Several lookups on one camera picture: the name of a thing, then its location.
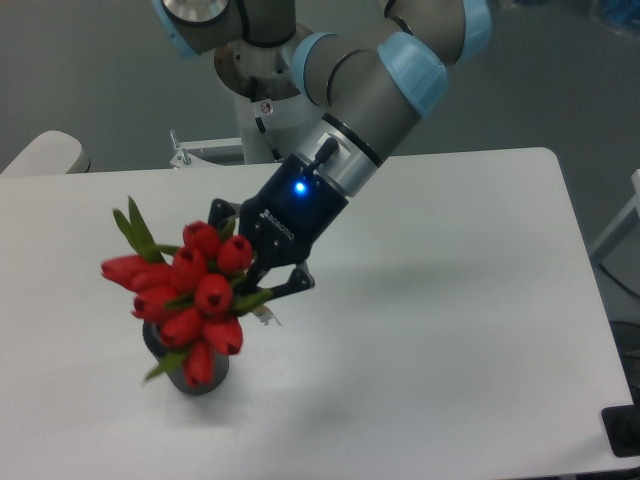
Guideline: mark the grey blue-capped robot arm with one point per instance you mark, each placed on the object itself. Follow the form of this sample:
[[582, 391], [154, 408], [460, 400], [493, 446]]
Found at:
[[372, 89]]

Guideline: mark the red tulip bouquet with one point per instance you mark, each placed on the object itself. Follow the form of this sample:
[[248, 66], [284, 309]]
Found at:
[[190, 291]]

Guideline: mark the white furniture at right edge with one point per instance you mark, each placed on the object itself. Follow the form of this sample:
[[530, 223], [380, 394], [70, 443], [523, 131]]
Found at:
[[614, 232]]

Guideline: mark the white metal base frame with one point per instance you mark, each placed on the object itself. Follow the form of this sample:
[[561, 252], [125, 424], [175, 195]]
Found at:
[[255, 148]]

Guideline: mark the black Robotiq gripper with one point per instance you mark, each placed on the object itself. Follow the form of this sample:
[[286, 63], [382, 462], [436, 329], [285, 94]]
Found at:
[[282, 222]]

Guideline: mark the beige chair armrest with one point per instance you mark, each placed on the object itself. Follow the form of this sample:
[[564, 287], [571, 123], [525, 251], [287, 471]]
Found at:
[[51, 153]]

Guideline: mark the black device at table edge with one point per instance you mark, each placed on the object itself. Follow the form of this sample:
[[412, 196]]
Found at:
[[622, 429]]

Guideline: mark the blue object top right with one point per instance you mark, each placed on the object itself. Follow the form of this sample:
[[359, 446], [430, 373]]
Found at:
[[620, 15]]

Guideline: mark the dark grey ribbed vase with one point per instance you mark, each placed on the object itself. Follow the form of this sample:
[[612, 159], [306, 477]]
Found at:
[[170, 363]]

